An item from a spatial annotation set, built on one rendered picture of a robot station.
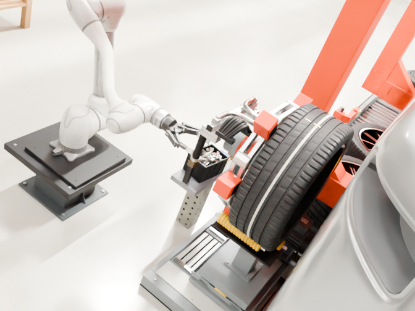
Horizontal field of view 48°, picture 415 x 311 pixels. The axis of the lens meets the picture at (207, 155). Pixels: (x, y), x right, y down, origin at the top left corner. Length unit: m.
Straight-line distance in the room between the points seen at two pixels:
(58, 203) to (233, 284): 1.10
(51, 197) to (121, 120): 0.92
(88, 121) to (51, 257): 0.73
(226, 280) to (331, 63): 1.21
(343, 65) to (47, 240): 1.77
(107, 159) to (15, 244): 0.65
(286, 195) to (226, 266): 0.79
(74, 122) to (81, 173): 0.27
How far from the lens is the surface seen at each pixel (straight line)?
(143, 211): 2.90
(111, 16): 2.43
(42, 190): 2.87
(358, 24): 2.37
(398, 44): 4.33
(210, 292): 2.47
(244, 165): 1.89
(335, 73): 2.44
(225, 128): 1.97
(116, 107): 2.10
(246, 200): 1.89
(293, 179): 1.80
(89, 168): 2.60
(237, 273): 2.47
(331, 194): 2.66
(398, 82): 4.41
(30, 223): 2.72
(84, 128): 2.54
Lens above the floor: 2.00
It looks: 34 degrees down
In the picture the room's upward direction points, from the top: 22 degrees clockwise
